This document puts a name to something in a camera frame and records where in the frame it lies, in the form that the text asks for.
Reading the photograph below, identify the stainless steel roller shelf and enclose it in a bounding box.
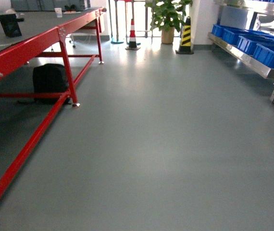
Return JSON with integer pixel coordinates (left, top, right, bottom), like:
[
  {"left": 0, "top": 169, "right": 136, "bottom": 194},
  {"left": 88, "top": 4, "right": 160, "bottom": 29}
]
[{"left": 208, "top": 0, "right": 274, "bottom": 104}]

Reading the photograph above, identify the red white traffic cone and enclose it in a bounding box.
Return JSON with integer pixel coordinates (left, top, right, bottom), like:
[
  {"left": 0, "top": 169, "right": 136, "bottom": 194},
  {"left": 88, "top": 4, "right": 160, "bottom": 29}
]
[{"left": 125, "top": 19, "right": 140, "bottom": 51}]

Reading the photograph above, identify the yellow black striped cone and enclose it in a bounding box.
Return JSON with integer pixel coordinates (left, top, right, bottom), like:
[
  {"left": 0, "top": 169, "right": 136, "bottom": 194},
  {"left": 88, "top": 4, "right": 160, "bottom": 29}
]
[{"left": 175, "top": 16, "right": 194, "bottom": 55}]

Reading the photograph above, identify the black backpack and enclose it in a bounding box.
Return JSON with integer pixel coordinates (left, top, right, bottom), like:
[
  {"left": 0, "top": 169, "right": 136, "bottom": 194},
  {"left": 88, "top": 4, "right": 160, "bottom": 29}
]
[{"left": 32, "top": 64, "right": 69, "bottom": 93}]

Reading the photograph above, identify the green potted plant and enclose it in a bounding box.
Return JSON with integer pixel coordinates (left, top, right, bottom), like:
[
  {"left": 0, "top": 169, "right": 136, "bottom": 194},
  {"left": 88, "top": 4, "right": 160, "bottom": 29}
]
[{"left": 145, "top": 0, "right": 193, "bottom": 45}]

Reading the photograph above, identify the white paper cup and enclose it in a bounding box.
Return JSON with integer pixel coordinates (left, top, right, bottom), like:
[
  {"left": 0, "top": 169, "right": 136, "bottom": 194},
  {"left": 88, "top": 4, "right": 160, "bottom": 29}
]
[{"left": 54, "top": 8, "right": 62, "bottom": 18}]

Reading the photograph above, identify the blue bin front right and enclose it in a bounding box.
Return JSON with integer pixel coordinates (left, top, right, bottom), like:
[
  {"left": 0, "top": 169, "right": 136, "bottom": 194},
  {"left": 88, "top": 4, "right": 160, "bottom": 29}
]
[{"left": 237, "top": 35, "right": 274, "bottom": 55}]

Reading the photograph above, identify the blue bin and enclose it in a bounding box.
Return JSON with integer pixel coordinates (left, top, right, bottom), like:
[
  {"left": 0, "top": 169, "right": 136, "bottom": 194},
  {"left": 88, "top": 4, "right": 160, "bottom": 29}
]
[
  {"left": 237, "top": 35, "right": 274, "bottom": 55},
  {"left": 252, "top": 43, "right": 274, "bottom": 69}
]

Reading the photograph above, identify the blue bin front left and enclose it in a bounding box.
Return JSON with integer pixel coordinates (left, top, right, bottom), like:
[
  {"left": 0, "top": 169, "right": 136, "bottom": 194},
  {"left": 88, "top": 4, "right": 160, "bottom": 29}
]
[{"left": 252, "top": 43, "right": 274, "bottom": 69}]

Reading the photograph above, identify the right black stand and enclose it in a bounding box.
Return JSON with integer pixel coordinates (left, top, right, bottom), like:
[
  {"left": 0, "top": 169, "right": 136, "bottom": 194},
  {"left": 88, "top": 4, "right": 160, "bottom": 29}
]
[{"left": 0, "top": 13, "right": 22, "bottom": 38}]

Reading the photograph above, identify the red metal table frame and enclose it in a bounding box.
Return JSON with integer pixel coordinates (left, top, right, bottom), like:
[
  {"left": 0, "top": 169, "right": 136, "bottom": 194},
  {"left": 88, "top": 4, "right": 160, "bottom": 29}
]
[{"left": 0, "top": 7, "right": 106, "bottom": 199}]

